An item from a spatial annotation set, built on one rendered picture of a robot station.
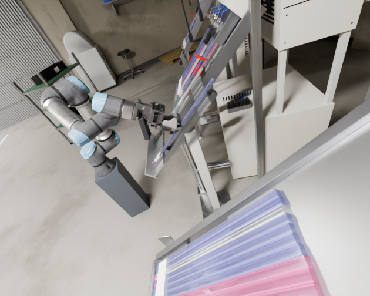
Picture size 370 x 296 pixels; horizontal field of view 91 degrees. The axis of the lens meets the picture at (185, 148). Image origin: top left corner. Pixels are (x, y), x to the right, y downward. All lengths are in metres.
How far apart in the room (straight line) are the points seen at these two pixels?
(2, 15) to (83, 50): 1.65
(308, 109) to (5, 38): 5.83
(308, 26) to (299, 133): 0.63
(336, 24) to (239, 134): 0.68
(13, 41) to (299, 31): 5.64
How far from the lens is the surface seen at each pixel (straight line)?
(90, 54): 5.00
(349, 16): 1.18
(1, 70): 6.21
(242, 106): 1.33
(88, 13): 5.69
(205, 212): 1.56
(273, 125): 1.30
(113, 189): 1.52
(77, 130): 0.83
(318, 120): 1.41
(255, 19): 0.98
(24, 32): 5.88
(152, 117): 0.74
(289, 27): 1.07
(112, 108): 0.75
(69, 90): 1.16
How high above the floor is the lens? 1.37
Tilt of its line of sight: 40 degrees down
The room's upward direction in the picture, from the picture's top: 22 degrees counter-clockwise
